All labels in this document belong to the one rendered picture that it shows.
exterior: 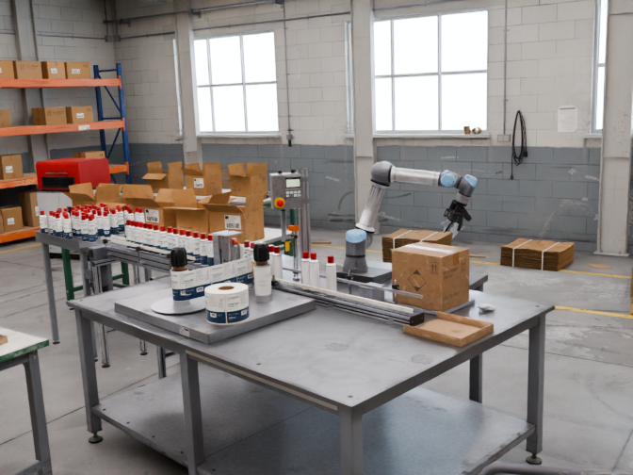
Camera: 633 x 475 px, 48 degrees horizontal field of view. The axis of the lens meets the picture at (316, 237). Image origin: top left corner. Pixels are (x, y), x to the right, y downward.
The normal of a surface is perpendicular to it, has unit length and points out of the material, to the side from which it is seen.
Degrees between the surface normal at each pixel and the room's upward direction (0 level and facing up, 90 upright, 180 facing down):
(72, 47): 90
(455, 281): 90
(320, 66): 90
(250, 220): 90
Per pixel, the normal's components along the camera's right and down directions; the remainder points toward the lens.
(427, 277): -0.70, 0.17
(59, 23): 0.83, 0.08
